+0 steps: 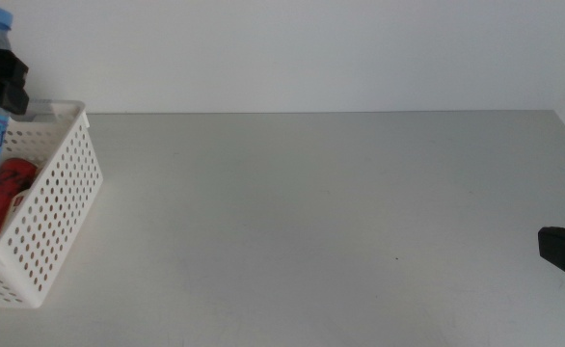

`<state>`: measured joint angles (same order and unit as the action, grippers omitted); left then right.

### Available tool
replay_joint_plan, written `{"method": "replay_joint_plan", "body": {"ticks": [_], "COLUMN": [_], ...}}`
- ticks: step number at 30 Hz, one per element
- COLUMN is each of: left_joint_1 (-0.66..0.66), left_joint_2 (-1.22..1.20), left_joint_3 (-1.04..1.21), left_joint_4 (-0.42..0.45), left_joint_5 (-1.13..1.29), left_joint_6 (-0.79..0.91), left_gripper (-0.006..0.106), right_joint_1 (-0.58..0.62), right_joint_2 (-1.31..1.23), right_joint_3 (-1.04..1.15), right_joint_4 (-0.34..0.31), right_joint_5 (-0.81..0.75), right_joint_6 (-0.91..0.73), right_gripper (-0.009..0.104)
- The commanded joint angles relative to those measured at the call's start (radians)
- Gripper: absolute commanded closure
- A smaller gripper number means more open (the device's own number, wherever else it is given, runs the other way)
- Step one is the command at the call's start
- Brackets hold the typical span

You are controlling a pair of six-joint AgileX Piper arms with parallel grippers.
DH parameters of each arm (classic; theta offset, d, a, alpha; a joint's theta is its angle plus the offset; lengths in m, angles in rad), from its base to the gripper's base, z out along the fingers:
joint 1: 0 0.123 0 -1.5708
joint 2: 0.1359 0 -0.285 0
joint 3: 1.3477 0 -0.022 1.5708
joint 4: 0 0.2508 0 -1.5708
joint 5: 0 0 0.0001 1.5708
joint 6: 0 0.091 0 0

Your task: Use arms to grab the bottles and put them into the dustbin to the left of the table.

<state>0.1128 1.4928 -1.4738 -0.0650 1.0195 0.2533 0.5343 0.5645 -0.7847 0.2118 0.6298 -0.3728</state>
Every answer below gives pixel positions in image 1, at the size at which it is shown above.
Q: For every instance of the white perforated plastic basket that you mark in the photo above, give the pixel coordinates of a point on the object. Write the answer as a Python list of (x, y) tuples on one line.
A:
[(56, 202)]

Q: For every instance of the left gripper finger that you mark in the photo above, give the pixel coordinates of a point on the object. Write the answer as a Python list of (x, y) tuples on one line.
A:
[(0, 77)]

